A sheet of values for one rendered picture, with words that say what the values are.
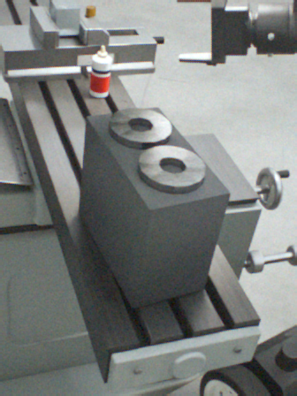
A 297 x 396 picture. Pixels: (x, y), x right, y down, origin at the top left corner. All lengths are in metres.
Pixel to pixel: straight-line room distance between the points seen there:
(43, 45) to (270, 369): 0.80
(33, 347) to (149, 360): 0.74
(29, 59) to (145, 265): 0.67
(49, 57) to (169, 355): 0.74
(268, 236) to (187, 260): 1.63
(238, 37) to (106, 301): 0.51
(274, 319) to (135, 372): 1.35
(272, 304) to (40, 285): 1.03
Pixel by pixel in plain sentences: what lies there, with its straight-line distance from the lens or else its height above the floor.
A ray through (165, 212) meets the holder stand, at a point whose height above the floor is 1.08.
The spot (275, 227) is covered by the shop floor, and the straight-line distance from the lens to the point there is 2.52.
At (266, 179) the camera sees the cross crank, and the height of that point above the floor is 0.62.
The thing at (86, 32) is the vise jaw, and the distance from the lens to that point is 1.36.
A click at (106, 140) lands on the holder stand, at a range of 0.86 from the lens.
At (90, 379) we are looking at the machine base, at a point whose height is 0.20.
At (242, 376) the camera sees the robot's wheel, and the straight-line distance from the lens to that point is 1.23.
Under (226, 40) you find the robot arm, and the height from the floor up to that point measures 1.13.
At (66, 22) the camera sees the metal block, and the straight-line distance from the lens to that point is 1.37.
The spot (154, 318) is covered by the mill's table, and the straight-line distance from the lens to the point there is 0.87.
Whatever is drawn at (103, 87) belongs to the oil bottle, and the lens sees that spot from 1.31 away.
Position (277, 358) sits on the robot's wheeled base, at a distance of 1.25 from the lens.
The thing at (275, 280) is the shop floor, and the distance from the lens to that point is 2.30.
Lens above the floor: 1.57
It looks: 38 degrees down
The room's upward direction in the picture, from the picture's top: 10 degrees clockwise
